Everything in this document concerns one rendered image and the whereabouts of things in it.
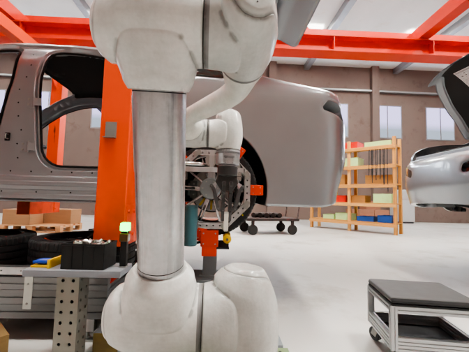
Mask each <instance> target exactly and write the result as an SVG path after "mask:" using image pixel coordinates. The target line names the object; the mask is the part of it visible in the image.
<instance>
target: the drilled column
mask: <svg viewBox="0 0 469 352"><path fill-rule="evenodd" d="M88 293H89V278H83V277H57V291H56V302H55V312H54V331H53V341H52V352H84V350H85V338H86V326H87V305H88Z"/></svg>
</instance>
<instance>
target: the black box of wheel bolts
mask: <svg viewBox="0 0 469 352"><path fill-rule="evenodd" d="M61 245H62V248H61V267H60V269H65V270H104V269H106V268H108V267H110V266H112V265H114V264H116V255H117V240H103V239H102V238H101V239H99V240H97V239H95V240H93V239H91V238H90V239H85V240H83V239H76V240H73V241H70V242H64V243H61Z"/></svg>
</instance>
